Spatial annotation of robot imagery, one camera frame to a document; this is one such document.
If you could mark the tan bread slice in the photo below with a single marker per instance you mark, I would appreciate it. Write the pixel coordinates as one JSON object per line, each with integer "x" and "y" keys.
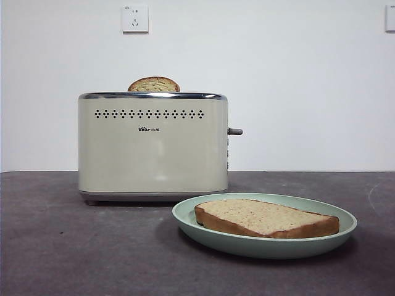
{"x": 259, "y": 217}
{"x": 153, "y": 85}

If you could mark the pale green round plate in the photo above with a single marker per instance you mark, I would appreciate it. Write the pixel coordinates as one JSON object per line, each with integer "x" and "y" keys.
{"x": 259, "y": 248}

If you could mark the cream toaster with chrome top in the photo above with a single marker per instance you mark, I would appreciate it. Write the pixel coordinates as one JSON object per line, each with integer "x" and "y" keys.
{"x": 151, "y": 154}

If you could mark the white wall power socket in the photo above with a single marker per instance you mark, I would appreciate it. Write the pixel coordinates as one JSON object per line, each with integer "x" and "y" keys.
{"x": 135, "y": 19}

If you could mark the white wall plate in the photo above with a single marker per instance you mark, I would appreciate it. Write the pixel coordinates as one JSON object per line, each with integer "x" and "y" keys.
{"x": 390, "y": 18}

